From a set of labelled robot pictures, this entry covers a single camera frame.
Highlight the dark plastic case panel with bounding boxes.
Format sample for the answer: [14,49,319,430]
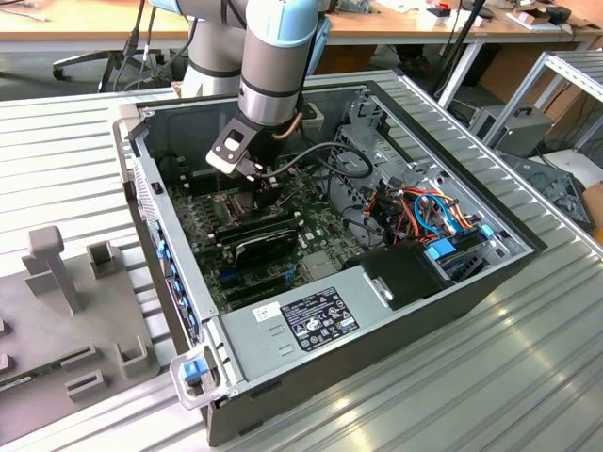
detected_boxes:
[498,150,595,232]

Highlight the black camera cable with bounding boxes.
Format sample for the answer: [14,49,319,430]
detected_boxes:
[238,143,373,184]

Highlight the large brown cardboard box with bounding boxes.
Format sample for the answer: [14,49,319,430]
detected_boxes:
[478,41,590,126]

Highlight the green motherboard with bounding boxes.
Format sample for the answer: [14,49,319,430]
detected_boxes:
[162,162,373,315]

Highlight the black graphics card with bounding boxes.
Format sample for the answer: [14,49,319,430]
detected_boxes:
[233,228,301,272]

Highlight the brown shoe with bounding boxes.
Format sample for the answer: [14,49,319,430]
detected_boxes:
[397,51,437,76]

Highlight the blue case latch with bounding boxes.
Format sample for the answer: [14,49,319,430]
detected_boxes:
[181,360,208,383]

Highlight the office chair base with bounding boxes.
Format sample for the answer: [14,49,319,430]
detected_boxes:
[51,49,166,93]

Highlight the green RAM stick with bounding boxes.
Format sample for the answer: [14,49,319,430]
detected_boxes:
[0,362,65,392]

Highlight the silver chipset heatsink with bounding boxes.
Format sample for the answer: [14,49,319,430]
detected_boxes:
[301,253,343,283]

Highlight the grey parts rack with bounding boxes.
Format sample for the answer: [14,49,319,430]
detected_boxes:
[0,225,164,446]

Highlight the orange wire bundle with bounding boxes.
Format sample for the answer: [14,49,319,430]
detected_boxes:
[365,186,475,246]

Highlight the white box red label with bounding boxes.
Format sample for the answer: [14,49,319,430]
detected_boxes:
[417,5,453,28]

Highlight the clear plastic case handle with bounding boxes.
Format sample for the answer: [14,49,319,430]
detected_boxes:
[168,343,222,412]

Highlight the blue wire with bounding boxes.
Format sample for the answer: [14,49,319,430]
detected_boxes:
[413,192,461,236]

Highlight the black tripod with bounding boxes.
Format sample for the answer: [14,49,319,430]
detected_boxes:
[428,0,489,98]

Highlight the hard disk in blue carrier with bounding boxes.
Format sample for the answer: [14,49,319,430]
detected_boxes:
[423,225,495,283]

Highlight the black expansion slot bank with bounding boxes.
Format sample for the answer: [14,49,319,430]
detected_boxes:
[214,266,298,312]

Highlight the grey box with handle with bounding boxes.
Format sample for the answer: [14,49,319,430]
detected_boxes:
[468,104,555,159]

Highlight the silver camera on black bracket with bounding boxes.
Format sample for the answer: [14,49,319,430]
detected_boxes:
[205,117,259,176]

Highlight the silver metal drive cage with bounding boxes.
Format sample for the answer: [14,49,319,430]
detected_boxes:
[327,124,411,236]

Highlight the black RAM slot bank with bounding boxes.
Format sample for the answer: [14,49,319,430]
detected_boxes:
[178,157,222,197]
[206,209,302,249]

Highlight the black cable with plug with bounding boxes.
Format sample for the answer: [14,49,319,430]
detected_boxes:
[112,0,199,93]

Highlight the brown cardboard tray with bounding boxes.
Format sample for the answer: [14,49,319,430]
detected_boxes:
[506,4,574,32]

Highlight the aluminium profile frame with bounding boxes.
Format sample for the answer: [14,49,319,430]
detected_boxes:
[484,49,603,152]

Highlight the grey power supply with label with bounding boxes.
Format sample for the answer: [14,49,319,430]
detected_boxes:
[219,263,397,385]

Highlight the small brown cardboard box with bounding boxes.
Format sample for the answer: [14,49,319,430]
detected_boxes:
[579,181,603,233]

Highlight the wooden desk white frame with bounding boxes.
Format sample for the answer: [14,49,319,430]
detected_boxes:
[324,0,603,112]
[0,0,189,54]

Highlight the open black PC case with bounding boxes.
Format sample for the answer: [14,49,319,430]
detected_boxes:
[106,78,548,447]

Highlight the CPU socket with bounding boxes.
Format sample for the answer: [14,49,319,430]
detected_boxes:
[214,187,282,227]

